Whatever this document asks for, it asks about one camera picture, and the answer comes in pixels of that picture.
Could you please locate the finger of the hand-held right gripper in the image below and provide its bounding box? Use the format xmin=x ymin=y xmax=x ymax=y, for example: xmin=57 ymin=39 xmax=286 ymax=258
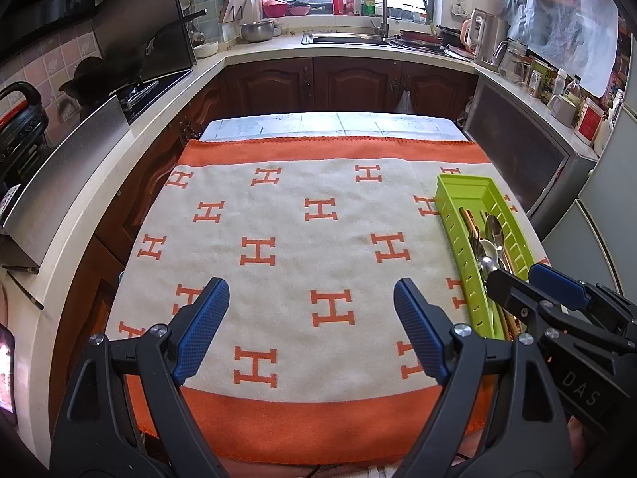
xmin=488 ymin=269 xmax=637 ymax=374
xmin=528 ymin=263 xmax=637 ymax=344

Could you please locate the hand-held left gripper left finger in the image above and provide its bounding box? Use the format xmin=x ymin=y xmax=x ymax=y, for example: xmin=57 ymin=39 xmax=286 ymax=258
xmin=50 ymin=277 xmax=231 ymax=478

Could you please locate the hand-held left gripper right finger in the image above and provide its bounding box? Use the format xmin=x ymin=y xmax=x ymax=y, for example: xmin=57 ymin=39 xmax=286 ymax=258
xmin=392 ymin=279 xmax=573 ymax=478

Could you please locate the brown wooden chopstick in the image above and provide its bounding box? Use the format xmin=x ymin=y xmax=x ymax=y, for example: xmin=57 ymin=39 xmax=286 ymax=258
xmin=498 ymin=304 xmax=523 ymax=343
xmin=458 ymin=206 xmax=479 ymax=260

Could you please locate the large steel soup spoon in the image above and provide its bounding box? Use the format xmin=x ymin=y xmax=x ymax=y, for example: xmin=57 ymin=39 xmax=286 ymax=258
xmin=485 ymin=214 xmax=506 ymax=260

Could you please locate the green plastic utensil tray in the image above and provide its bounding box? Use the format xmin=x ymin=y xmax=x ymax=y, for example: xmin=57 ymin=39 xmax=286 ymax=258
xmin=435 ymin=174 xmax=538 ymax=342

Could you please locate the grey cabinet appliance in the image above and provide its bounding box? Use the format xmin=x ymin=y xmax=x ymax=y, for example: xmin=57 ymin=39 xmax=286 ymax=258
xmin=463 ymin=77 xmax=600 ymax=232

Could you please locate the red labelled container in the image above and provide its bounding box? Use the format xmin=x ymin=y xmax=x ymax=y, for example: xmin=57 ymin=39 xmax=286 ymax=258
xmin=574 ymin=97 xmax=605 ymax=146

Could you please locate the orange beige printed blanket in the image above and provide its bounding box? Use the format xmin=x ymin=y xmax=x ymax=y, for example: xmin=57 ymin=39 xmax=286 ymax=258
xmin=104 ymin=135 xmax=551 ymax=469

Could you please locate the white mug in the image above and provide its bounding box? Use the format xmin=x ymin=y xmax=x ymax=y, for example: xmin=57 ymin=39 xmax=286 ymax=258
xmin=547 ymin=94 xmax=578 ymax=127

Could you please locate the oil bottle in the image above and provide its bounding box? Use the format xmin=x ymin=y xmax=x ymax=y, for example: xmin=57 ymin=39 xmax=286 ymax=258
xmin=565 ymin=76 xmax=583 ymax=110

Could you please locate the lit screen device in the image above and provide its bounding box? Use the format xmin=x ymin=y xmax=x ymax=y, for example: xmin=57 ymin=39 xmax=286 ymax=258
xmin=0 ymin=323 xmax=18 ymax=426

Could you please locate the white capped bottle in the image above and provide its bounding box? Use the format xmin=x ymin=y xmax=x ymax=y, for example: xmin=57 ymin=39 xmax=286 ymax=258
xmin=550 ymin=69 xmax=568 ymax=105

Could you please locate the steel splash panel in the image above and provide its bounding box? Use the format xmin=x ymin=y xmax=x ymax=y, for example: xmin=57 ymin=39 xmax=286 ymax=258
xmin=0 ymin=94 xmax=133 ymax=272

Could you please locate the glass pitcher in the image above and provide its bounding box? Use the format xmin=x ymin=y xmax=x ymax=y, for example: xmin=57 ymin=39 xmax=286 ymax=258
xmin=495 ymin=39 xmax=531 ymax=85

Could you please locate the gas stove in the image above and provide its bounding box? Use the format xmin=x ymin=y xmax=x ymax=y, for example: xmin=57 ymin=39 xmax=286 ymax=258
xmin=117 ymin=67 xmax=195 ymax=125

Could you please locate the white pink electric kettle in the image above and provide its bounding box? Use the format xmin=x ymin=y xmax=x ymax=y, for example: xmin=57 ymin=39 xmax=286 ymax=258
xmin=460 ymin=8 xmax=508 ymax=68

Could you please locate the black kitchen appliance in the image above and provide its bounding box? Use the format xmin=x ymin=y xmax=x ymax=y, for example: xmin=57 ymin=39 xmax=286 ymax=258
xmin=0 ymin=82 xmax=51 ymax=185

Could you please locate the black kettle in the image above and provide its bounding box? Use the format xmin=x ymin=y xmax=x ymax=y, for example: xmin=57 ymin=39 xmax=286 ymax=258
xmin=60 ymin=55 xmax=117 ymax=105

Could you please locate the red black pan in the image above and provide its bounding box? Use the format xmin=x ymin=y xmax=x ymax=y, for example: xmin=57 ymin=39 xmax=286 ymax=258
xmin=398 ymin=30 xmax=444 ymax=49

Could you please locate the black wok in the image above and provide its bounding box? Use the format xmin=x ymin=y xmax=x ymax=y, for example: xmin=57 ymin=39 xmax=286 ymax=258
xmin=94 ymin=9 xmax=209 ymax=75

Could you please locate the steel kitchen sink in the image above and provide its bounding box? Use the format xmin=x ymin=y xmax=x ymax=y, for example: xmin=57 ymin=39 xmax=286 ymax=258
xmin=301 ymin=32 xmax=394 ymax=47

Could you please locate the steel cooking pot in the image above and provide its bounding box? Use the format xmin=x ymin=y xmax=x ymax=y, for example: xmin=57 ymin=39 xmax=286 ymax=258
xmin=240 ymin=20 xmax=277 ymax=43

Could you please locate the steel sink faucet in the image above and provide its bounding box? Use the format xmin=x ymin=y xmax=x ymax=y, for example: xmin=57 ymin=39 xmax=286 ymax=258
xmin=365 ymin=0 xmax=390 ymax=41

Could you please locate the black range hood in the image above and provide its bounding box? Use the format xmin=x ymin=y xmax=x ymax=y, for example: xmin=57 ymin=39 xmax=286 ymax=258
xmin=0 ymin=0 xmax=98 ymax=61

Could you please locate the plastic wall cover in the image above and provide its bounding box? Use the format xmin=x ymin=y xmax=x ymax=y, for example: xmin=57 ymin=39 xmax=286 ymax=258
xmin=502 ymin=0 xmax=623 ymax=98

